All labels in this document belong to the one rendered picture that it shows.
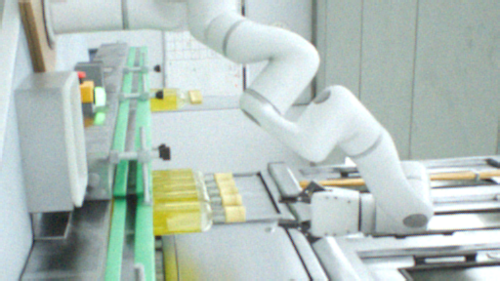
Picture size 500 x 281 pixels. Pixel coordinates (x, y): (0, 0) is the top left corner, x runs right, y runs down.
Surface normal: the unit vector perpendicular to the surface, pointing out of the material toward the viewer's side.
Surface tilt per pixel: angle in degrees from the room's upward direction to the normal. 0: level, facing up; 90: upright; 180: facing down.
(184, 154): 90
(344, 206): 104
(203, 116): 90
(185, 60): 90
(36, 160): 90
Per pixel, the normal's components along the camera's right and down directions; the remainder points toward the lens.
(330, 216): -0.25, 0.29
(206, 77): 0.06, 0.31
